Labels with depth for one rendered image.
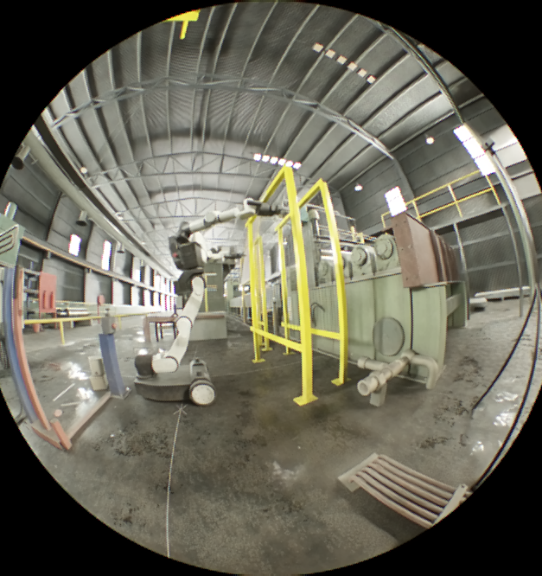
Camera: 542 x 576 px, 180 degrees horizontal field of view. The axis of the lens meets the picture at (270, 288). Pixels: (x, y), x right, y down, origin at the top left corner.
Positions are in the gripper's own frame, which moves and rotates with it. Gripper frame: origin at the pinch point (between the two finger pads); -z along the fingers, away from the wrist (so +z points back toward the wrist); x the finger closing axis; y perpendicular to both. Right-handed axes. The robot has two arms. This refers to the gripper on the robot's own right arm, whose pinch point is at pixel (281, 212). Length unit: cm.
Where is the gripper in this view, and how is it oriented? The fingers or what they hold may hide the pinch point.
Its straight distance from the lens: 123.0
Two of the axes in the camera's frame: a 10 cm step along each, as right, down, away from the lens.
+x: 3.8, -1.0, -9.2
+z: -9.2, 0.3, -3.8
